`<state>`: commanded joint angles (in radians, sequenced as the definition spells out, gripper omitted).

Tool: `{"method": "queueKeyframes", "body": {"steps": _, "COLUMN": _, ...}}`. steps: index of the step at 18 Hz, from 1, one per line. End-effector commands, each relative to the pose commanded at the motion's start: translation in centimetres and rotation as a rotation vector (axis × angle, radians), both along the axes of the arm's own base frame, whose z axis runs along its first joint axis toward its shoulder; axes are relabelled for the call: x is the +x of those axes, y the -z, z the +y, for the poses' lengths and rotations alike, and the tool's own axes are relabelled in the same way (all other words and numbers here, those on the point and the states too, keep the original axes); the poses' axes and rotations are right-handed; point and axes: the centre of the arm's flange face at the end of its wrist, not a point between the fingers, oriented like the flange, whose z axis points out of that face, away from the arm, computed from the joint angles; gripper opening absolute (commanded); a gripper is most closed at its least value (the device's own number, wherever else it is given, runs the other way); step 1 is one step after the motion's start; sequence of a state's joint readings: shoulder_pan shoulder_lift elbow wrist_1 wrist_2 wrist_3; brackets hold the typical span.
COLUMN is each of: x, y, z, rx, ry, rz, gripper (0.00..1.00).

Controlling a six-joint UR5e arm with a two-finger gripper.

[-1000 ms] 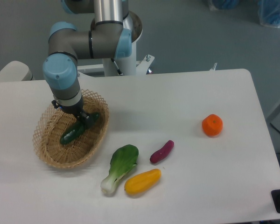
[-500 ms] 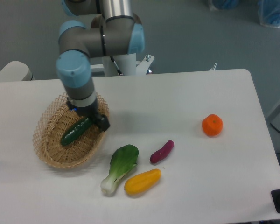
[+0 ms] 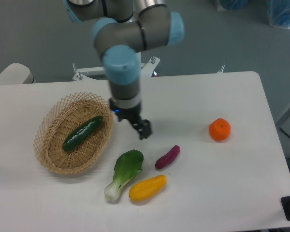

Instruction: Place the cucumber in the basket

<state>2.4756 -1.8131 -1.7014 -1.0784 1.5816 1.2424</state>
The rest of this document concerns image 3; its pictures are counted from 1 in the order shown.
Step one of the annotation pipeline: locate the blue plastic bag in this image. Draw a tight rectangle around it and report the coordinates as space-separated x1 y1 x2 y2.
267 0 290 29

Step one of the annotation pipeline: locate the purple sweet potato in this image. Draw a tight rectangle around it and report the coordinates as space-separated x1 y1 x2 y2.
155 145 181 170

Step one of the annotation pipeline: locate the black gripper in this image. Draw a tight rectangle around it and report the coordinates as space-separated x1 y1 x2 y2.
109 97 152 140

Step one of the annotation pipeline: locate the orange tangerine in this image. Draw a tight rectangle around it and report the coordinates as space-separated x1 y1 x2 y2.
209 118 231 142

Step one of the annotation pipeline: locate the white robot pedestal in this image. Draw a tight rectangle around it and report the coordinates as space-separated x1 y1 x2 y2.
72 52 160 82

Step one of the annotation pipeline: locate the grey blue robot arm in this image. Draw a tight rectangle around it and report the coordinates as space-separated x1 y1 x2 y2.
64 0 185 139

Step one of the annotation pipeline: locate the yellow squash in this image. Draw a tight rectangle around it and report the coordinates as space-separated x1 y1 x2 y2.
129 175 167 202

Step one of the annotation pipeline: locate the green bok choy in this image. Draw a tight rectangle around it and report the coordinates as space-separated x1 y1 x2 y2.
104 149 144 202

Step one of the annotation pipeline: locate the dark green cucumber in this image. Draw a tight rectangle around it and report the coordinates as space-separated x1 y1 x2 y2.
62 116 103 151

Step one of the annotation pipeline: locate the woven wicker oval basket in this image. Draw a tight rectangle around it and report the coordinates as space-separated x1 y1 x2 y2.
34 92 113 174

